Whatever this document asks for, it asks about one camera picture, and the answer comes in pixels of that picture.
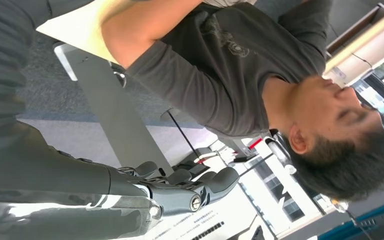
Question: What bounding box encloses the person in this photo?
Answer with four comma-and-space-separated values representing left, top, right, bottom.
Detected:
100, 0, 384, 203

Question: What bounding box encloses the grey slanted kiosk stand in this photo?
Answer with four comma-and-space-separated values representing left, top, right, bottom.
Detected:
53, 42, 175, 177

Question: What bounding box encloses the white printed sign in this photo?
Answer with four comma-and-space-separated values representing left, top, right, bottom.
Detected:
119, 185, 279, 240

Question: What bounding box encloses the pale wooden shelf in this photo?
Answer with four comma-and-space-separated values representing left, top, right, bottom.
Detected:
323, 2, 384, 88

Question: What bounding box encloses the black stanchion post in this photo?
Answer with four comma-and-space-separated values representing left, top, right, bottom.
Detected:
166, 110, 202, 161

